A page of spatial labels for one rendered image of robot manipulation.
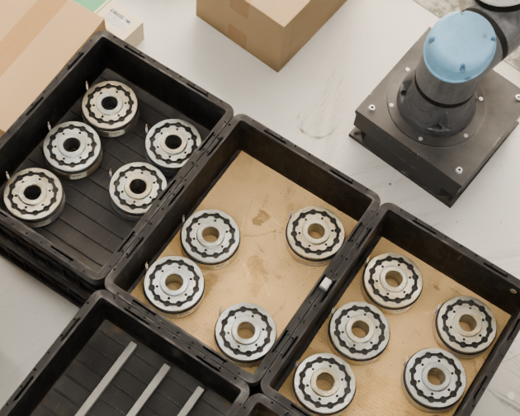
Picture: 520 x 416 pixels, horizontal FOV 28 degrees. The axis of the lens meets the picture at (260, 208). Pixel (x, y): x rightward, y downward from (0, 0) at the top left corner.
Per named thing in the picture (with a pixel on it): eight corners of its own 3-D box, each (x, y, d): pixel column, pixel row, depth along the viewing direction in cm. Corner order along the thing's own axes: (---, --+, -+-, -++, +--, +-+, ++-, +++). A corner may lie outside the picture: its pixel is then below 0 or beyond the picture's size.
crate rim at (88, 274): (101, 34, 189) (101, 26, 187) (238, 116, 183) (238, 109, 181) (-44, 194, 174) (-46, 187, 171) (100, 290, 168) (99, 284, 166)
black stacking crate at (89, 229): (106, 64, 198) (101, 29, 187) (234, 143, 192) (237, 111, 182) (-31, 218, 182) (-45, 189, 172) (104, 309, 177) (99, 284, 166)
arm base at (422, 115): (436, 55, 204) (447, 27, 194) (490, 108, 199) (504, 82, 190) (380, 97, 199) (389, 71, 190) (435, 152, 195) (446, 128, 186)
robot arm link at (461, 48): (400, 73, 190) (414, 33, 178) (451, 33, 194) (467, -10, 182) (448, 117, 187) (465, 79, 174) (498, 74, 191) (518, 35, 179)
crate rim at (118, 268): (238, 116, 183) (238, 109, 181) (382, 204, 178) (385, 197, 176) (100, 290, 168) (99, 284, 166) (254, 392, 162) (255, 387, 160)
